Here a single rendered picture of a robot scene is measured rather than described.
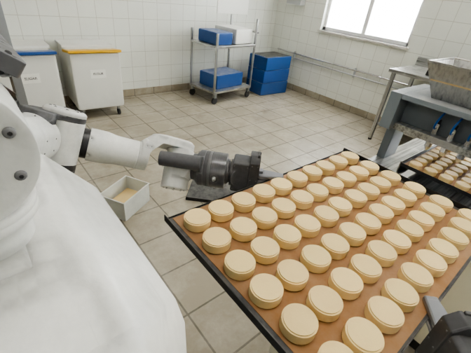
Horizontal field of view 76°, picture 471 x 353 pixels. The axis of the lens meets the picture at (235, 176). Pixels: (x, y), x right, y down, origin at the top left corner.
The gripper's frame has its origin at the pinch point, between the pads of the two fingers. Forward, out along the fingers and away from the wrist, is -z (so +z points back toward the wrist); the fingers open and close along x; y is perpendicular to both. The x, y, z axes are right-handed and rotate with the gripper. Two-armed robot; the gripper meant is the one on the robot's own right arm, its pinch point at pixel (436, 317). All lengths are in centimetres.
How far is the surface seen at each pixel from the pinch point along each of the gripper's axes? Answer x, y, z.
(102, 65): -48, 203, -299
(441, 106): 9, -39, -89
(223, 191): -107, 48, -178
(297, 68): -69, -33, -530
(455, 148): -5, -49, -84
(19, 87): -1, 119, -74
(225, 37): -18, 84, -410
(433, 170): -17, -46, -86
